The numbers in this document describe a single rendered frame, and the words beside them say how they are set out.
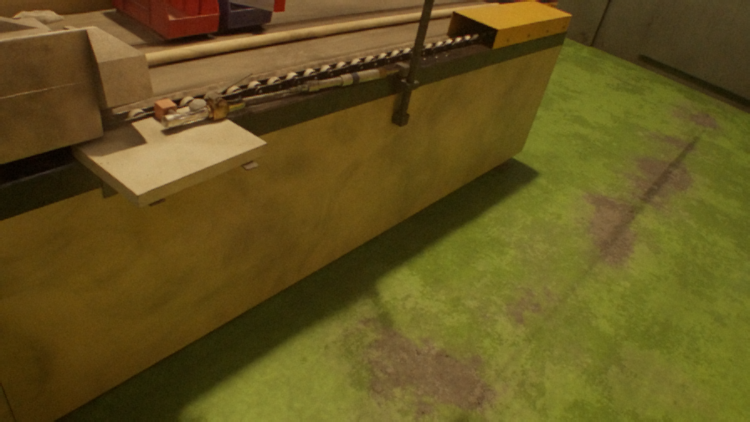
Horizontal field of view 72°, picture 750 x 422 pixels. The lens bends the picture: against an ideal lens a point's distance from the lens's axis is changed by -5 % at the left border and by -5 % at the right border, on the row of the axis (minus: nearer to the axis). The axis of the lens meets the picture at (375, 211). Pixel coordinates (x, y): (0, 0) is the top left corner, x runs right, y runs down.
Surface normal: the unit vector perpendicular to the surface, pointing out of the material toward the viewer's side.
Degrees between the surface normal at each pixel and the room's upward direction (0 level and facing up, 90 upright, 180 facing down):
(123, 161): 0
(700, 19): 90
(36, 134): 80
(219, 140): 0
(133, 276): 90
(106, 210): 90
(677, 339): 0
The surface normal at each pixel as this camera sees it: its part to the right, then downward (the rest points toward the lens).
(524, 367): 0.19, -0.80
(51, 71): 0.77, 0.35
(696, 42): -0.64, 0.34
